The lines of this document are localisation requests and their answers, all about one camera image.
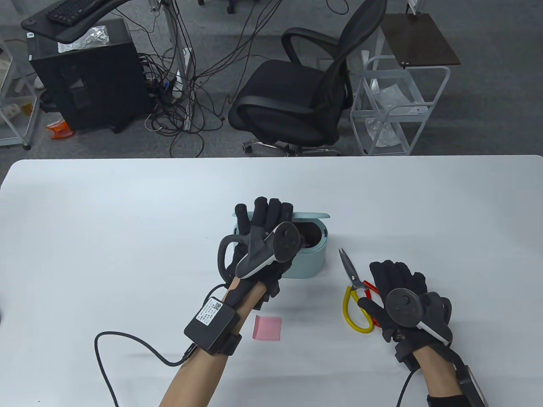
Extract dark brown board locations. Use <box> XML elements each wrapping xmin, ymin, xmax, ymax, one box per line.
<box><xmin>381</xmin><ymin>13</ymin><xmax>462</xmax><ymax>67</ymax></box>

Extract white shelf trolley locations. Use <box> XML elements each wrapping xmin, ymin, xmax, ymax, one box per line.
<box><xmin>0</xmin><ymin>38</ymin><xmax>41</xmax><ymax>150</ymax></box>

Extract grey black controller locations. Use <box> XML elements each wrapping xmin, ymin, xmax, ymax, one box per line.
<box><xmin>218</xmin><ymin>223</ymin><xmax>301</xmax><ymax>279</ymax></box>
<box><xmin>385</xmin><ymin>287</ymin><xmax>452</xmax><ymax>346</ymax></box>

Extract black left wrist strap module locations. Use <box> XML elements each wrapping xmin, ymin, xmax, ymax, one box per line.
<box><xmin>184</xmin><ymin>297</ymin><xmax>242</xmax><ymax>356</ymax></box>

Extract yellow red handled scissors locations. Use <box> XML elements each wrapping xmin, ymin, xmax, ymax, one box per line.
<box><xmin>338</xmin><ymin>248</ymin><xmax>380</xmax><ymax>333</ymax></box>

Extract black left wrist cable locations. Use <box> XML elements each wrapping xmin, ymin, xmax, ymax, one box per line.
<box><xmin>94</xmin><ymin>332</ymin><xmax>198</xmax><ymax>407</ymax></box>

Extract orange packet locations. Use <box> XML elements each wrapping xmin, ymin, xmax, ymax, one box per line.
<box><xmin>46</xmin><ymin>120</ymin><xmax>76</xmax><ymax>139</ymax></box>

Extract person's left hand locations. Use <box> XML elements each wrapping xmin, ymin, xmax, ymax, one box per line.
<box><xmin>218</xmin><ymin>197</ymin><xmax>294</xmax><ymax>298</ymax></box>

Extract black office chair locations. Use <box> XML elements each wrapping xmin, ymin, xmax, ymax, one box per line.
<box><xmin>228</xmin><ymin>0</ymin><xmax>387</xmax><ymax>156</ymax></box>

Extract clear plastic bags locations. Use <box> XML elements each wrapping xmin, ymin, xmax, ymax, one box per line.
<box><xmin>366</xmin><ymin>78</ymin><xmax>429</xmax><ymax>147</ymax></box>

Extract black right wrist strap module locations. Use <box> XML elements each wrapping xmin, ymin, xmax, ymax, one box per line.
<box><xmin>426</xmin><ymin>365</ymin><xmax>488</xmax><ymax>407</ymax></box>

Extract black wrist strap module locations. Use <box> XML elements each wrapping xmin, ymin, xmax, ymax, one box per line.
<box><xmin>184</xmin><ymin>297</ymin><xmax>242</xmax><ymax>356</ymax></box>
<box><xmin>426</xmin><ymin>365</ymin><xmax>488</xmax><ymax>407</ymax></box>

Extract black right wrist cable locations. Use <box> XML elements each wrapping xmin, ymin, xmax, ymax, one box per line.
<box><xmin>397</xmin><ymin>369</ymin><xmax>415</xmax><ymax>407</ymax></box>

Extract tangle of black floor cables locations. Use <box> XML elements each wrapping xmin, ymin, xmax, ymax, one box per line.
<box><xmin>136</xmin><ymin>0</ymin><xmax>283</xmax><ymax>158</ymax></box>

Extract crumpled clear plastic wrap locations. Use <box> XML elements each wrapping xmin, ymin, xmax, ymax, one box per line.
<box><xmin>57</xmin><ymin>25</ymin><xmax>110</xmax><ymax>53</ymax></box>

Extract black computer tower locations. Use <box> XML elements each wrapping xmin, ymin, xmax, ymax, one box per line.
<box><xmin>28</xmin><ymin>19</ymin><xmax>153</xmax><ymax>134</ymax></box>

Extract mint green lidded bin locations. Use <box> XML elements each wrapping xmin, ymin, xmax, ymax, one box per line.
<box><xmin>232</xmin><ymin>211</ymin><xmax>331</xmax><ymax>279</ymax></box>

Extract black keyboard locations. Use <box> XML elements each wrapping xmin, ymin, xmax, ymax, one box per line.
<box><xmin>46</xmin><ymin>0</ymin><xmax>102</xmax><ymax>25</ymax></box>

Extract white wire cart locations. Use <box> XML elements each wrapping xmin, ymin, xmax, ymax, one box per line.
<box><xmin>350</xmin><ymin>55</ymin><xmax>451</xmax><ymax>156</ymax></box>

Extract pink waste paper sheet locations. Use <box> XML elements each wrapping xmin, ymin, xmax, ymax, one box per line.
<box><xmin>253</xmin><ymin>315</ymin><xmax>282</xmax><ymax>341</ymax></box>

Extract person's right hand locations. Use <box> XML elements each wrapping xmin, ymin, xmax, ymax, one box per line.
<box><xmin>358</xmin><ymin>260</ymin><xmax>453</xmax><ymax>353</ymax></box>

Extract person's left forearm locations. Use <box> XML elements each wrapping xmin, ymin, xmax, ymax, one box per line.
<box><xmin>159</xmin><ymin>278</ymin><xmax>268</xmax><ymax>407</ymax></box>

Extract white metal desk leg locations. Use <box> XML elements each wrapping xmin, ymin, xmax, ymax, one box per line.
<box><xmin>161</xmin><ymin>0</ymin><xmax>191</xmax><ymax>130</ymax></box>

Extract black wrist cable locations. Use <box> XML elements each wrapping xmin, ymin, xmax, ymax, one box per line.
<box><xmin>94</xmin><ymin>332</ymin><xmax>198</xmax><ymax>407</ymax></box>
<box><xmin>397</xmin><ymin>369</ymin><xmax>415</xmax><ymax>407</ymax></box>

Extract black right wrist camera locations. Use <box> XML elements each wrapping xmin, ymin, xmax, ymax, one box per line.
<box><xmin>395</xmin><ymin>339</ymin><xmax>425</xmax><ymax>373</ymax></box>

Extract black keyboard tray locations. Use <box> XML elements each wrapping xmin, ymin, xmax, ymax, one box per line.
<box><xmin>21</xmin><ymin>0</ymin><xmax>136</xmax><ymax>43</ymax></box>

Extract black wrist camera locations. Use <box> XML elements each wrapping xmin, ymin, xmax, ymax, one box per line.
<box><xmin>395</xmin><ymin>339</ymin><xmax>425</xmax><ymax>373</ymax></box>
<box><xmin>256</xmin><ymin>273</ymin><xmax>281</xmax><ymax>304</ymax></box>

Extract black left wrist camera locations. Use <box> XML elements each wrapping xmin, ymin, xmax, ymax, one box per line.
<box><xmin>256</xmin><ymin>273</ymin><xmax>281</xmax><ymax>304</ymax></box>

